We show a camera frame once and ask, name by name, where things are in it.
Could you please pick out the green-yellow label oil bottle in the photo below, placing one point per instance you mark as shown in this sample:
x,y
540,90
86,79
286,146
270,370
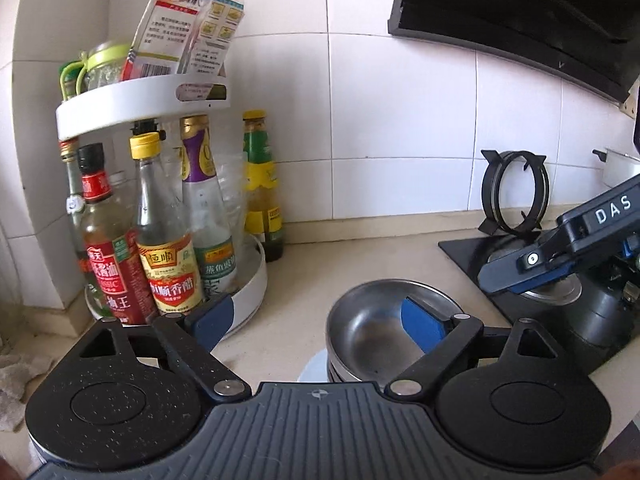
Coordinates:
x,y
260,185

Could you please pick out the red-label soy sauce bottle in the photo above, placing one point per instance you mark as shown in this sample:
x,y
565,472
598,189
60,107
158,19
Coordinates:
x,y
120,280

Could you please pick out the black gas stove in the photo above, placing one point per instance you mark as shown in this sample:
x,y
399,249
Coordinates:
x,y
465,252

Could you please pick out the grey crumpled towel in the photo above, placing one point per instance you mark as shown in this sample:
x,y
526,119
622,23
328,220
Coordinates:
x,y
20,385

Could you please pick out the red-cap green-label clear bottle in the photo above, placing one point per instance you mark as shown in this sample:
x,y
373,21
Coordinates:
x,y
75,195

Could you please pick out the black stove pan support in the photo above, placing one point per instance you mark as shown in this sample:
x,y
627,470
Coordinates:
x,y
492,225

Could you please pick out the green-lid spice jar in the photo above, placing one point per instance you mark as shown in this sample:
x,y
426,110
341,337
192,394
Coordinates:
x,y
70,82
105,67

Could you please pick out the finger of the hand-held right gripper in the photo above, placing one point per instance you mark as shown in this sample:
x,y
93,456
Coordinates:
x,y
520,267

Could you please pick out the white two-tier turntable rack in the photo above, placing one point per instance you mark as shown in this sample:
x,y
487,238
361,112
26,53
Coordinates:
x,y
150,95

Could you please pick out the large floral white plate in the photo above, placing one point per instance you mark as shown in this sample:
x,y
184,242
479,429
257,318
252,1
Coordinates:
x,y
312,372

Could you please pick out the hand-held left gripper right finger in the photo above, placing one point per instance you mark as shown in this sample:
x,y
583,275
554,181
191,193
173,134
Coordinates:
x,y
422,325

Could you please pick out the black range hood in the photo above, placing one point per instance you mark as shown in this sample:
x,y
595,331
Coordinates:
x,y
500,0

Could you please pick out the white packet with red print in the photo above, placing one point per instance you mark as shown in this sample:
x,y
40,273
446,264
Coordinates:
x,y
160,25

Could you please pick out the purple-label clear bottle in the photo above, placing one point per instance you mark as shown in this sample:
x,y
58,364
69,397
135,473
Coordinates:
x,y
205,200

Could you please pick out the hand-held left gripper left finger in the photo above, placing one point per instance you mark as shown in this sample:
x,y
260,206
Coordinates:
x,y
215,317

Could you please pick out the yellow-cap vinegar bottle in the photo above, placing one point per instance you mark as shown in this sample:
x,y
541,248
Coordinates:
x,y
165,270

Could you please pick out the white pot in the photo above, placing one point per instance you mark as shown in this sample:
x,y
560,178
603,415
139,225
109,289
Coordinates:
x,y
620,170

